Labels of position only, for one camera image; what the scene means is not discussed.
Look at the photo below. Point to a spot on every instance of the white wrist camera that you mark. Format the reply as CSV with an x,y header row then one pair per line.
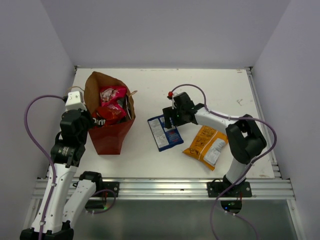
x,y
171,96
75,101

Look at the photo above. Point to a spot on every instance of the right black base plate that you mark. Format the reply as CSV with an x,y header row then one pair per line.
x,y
215,188

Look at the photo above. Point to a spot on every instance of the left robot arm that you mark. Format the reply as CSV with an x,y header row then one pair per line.
x,y
57,215

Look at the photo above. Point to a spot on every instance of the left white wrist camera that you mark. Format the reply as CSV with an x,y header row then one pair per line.
x,y
75,101

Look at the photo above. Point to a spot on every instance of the blue snack bag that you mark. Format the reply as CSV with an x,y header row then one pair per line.
x,y
165,138

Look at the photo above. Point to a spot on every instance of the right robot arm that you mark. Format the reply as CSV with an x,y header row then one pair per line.
x,y
245,138

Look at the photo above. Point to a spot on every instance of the brown chip bag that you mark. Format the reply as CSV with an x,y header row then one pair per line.
x,y
125,107

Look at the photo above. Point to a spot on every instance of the orange kettle chip bag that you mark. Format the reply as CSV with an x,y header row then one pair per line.
x,y
207,146

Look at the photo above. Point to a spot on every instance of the pink snack bag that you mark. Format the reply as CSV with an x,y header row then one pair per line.
x,y
113,97

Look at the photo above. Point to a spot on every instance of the red paper bag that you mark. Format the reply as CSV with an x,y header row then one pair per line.
x,y
107,140

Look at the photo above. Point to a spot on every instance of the aluminium mounting rail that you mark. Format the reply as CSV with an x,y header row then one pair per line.
x,y
196,189

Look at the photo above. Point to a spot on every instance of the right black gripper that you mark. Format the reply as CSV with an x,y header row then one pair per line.
x,y
169,112

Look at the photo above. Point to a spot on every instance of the red Doritos bag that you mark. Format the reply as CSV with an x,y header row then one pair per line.
x,y
104,116

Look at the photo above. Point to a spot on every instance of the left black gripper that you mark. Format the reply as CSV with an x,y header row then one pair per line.
x,y
85,113

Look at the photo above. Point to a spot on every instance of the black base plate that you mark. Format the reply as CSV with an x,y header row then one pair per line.
x,y
215,188
113,186

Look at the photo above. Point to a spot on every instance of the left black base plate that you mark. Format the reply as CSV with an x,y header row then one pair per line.
x,y
113,186

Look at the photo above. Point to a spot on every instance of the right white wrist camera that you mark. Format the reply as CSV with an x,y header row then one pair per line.
x,y
171,96

